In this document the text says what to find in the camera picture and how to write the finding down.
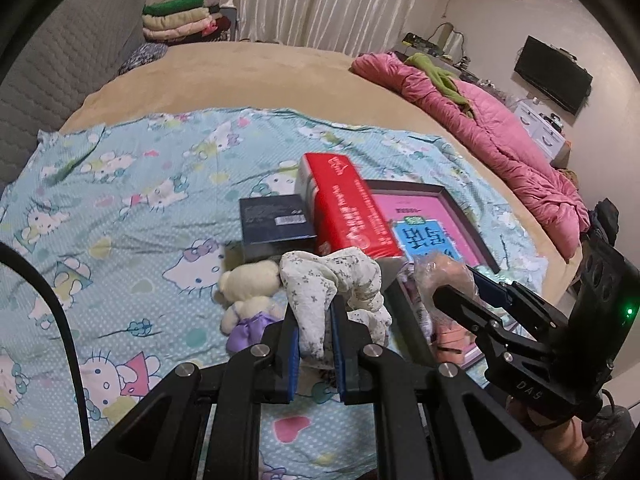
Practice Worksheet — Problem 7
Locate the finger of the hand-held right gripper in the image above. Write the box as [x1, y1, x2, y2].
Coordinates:
[465, 265, 569, 342]
[432, 284, 507, 362]

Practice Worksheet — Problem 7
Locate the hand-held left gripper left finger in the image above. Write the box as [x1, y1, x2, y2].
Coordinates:
[65, 305, 301, 480]

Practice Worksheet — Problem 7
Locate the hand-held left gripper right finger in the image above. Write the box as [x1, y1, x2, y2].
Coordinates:
[330, 302, 576, 480]

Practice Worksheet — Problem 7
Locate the clear plastic bag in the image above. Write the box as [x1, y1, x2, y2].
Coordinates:
[400, 252, 476, 321]

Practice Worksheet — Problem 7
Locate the white floral cloth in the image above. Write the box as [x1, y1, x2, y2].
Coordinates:
[279, 249, 393, 368]

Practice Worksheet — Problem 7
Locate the pink framed book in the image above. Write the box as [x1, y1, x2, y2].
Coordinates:
[362, 180, 503, 366]

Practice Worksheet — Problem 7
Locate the person's right forearm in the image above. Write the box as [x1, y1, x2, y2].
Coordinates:
[505, 395, 593, 466]

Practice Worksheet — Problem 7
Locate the cream teddy bear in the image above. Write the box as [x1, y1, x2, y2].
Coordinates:
[215, 260, 283, 356]

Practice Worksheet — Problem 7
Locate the black bag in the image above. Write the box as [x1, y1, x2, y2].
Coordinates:
[590, 199, 621, 246]

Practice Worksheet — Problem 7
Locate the person's dark clothing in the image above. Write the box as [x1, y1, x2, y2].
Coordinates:
[582, 402, 638, 471]

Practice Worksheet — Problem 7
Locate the dark box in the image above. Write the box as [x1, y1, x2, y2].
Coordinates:
[239, 195, 318, 263]

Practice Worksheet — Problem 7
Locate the pink quilt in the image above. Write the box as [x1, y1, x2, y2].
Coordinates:
[350, 52, 591, 261]

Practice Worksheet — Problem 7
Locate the red tissue pack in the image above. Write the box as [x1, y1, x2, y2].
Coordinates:
[295, 152, 403, 261]

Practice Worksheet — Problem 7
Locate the white drawer cabinet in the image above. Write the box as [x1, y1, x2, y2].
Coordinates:
[515, 101, 563, 133]

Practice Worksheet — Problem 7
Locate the green cloth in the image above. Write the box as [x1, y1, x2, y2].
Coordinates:
[404, 52, 476, 116]

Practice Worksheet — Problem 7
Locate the printed blue blanket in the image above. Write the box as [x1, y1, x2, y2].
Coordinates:
[0, 106, 556, 480]

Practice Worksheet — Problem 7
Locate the cluttered bedside table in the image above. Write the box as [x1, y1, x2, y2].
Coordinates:
[402, 22, 473, 68]

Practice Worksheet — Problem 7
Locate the tan bed sheet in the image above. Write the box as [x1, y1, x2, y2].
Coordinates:
[60, 40, 586, 291]

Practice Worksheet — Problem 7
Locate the white curtain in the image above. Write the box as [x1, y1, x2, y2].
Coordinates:
[217, 0, 441, 58]

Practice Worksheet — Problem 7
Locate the dark patterned pillow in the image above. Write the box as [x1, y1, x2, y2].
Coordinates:
[117, 42, 168, 76]

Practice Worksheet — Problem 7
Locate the stack of folded clothes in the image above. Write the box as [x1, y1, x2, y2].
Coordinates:
[142, 0, 236, 43]

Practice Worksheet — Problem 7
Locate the grey quilted headboard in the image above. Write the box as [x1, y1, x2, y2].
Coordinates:
[0, 0, 151, 186]

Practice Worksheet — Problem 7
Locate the black wall television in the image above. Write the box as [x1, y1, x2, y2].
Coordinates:
[515, 36, 593, 116]

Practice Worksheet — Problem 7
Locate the black cable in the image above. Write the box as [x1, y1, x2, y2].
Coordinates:
[0, 242, 93, 453]

